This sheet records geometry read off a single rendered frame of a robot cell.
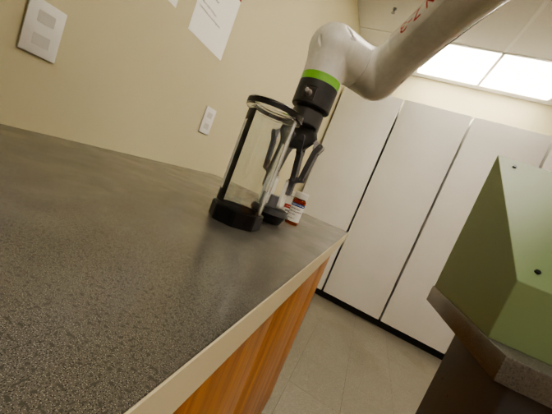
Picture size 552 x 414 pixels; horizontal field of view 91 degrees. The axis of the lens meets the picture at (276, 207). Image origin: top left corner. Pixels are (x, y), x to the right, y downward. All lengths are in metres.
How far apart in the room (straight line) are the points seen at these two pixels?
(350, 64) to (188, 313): 0.60
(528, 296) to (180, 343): 0.50
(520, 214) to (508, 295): 0.18
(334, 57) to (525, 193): 0.48
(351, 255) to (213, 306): 2.75
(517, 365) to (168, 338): 0.46
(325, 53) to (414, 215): 2.42
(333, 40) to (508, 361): 0.62
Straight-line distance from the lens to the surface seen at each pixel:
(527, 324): 0.58
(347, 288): 3.03
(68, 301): 0.21
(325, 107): 0.65
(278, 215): 0.63
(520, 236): 0.63
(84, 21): 0.93
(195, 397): 0.36
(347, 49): 0.68
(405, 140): 3.01
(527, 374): 0.54
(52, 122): 0.91
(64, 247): 0.27
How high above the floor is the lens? 1.05
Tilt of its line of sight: 6 degrees down
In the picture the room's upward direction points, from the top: 22 degrees clockwise
